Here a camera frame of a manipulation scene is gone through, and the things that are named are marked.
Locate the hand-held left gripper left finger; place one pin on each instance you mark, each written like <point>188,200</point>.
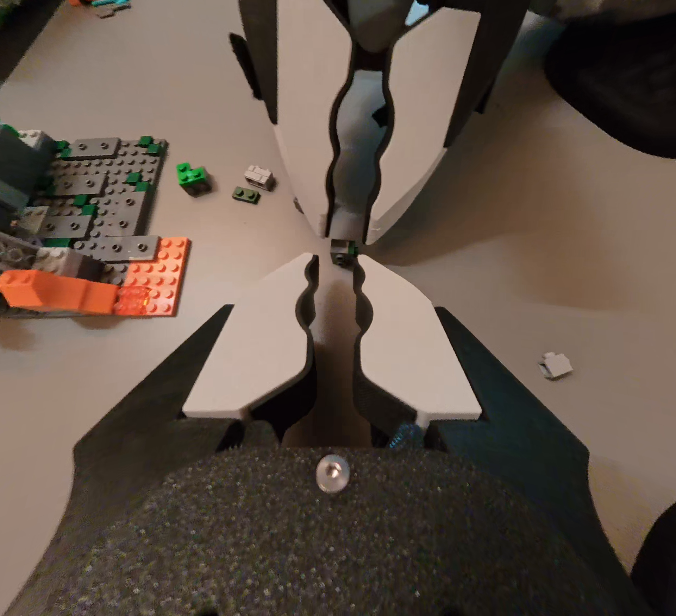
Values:
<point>248,357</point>

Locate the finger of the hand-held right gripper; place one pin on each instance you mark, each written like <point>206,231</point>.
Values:
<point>306,72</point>
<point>422,88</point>

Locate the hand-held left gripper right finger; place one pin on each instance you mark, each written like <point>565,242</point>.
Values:
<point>417,357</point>

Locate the light grey lego brick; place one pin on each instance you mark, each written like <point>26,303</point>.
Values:
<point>259,176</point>

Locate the grey green lego brick stack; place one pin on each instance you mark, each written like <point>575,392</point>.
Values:
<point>342,253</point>

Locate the green lego corner plate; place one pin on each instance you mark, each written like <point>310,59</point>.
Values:
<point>298,205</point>

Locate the dark green lego plate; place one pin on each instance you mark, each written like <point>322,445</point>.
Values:
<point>245,195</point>

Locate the small grey lego piece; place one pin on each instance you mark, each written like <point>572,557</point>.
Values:
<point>555,365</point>

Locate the green lego corner brick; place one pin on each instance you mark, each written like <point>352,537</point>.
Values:
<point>190,175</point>

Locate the grey green lego building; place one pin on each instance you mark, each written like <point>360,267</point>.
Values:
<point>105,194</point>

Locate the dark grey lego accessory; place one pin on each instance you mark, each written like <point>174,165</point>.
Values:
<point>106,12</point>

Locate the black chair armrest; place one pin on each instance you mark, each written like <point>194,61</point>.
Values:
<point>618,88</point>

